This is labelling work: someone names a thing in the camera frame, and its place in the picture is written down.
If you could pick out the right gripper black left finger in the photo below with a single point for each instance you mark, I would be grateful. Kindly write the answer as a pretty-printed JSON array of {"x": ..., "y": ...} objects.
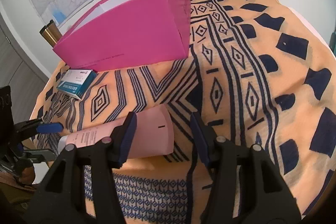
[{"x": 60, "y": 197}]

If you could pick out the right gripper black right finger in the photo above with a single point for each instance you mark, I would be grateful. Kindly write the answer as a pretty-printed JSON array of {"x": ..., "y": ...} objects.
[{"x": 247, "y": 186}]

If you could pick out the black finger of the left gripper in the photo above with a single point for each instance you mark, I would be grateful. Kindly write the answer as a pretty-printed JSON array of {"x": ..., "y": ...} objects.
[
  {"x": 37, "y": 156},
  {"x": 27, "y": 129}
]

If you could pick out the blue white medicine box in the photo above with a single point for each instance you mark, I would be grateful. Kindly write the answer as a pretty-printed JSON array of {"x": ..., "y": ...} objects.
[{"x": 75, "y": 82}]

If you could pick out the pink cosmetic tube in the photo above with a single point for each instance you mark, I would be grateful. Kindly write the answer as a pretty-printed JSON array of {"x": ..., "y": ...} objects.
[{"x": 154, "y": 135}]

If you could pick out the left hand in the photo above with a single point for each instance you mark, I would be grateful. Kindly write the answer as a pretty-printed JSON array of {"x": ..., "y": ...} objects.
[{"x": 27, "y": 176}]

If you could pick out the grey door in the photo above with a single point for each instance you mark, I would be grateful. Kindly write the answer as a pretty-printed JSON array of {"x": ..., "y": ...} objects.
[{"x": 20, "y": 73}]

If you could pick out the gold metal cylinder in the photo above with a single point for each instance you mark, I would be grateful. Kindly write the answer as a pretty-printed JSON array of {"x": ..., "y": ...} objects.
[{"x": 51, "y": 33}]

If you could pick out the orange patterned blanket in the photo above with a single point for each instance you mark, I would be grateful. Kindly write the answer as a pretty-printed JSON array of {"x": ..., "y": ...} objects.
[{"x": 255, "y": 73}]

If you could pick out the pink cardboard box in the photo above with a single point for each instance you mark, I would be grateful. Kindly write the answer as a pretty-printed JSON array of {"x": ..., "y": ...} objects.
[{"x": 117, "y": 34}]

